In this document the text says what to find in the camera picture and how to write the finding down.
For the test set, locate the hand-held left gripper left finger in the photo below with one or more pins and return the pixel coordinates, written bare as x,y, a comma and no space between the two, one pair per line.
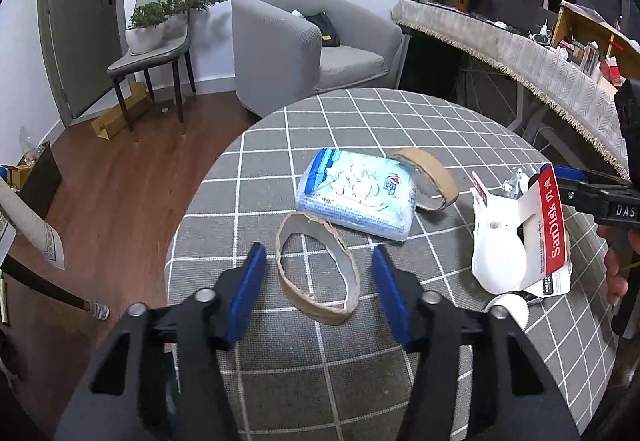
245,301

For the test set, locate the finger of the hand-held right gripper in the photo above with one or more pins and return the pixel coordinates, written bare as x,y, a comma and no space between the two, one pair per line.
567,175
580,202

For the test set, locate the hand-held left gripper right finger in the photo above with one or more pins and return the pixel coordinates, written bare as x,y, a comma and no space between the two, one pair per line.
392,301

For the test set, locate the red and white card packaging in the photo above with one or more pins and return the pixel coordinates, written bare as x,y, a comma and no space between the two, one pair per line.
550,221

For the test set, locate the white torn paper carton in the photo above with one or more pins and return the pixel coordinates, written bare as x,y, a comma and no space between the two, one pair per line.
500,261

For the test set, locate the person's right hand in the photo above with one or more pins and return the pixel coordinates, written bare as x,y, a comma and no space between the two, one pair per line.
615,261

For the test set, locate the clear plastic blister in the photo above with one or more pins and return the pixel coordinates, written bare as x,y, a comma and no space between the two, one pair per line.
515,183

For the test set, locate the beige fringed desk cloth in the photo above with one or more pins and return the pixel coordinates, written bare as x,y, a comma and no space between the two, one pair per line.
550,71

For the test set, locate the white paper roll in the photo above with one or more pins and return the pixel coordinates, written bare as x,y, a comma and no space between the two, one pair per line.
507,308

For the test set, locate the blue tissue pack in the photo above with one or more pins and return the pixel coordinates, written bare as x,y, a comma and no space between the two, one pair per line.
355,191

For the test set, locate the small white desk clock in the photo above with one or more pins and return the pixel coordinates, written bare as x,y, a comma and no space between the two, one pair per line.
540,39

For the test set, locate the wooden desk organizer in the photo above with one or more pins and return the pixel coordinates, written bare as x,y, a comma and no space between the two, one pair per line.
590,28

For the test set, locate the grey checkered tablecloth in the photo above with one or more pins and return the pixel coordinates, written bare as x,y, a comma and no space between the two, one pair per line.
350,131

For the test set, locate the dark furniture leg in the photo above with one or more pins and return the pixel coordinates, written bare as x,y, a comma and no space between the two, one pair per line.
50,288

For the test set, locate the beige patterned cloth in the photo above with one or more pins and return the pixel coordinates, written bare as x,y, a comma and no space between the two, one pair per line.
35,231

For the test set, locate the long cardboard box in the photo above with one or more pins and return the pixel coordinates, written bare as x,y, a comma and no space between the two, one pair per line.
120,116

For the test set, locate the black storage box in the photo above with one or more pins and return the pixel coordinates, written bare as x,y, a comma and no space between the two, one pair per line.
42,176

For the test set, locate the grey armchair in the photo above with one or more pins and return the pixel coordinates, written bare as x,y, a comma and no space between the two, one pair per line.
280,41

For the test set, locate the clear plastic bag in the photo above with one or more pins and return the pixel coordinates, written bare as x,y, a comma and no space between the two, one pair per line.
30,148

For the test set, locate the black handbag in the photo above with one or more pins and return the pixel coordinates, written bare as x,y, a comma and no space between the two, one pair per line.
325,28

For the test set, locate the potted plant large white pot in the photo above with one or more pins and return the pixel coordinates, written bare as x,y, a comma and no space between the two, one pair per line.
145,38

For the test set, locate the potted bonsai small white pot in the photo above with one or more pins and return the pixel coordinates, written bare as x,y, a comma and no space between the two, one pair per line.
200,1

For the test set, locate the grey door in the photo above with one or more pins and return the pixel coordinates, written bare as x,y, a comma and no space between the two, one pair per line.
80,46

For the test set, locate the grey desk frame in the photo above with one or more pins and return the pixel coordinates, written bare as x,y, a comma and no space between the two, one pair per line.
532,116

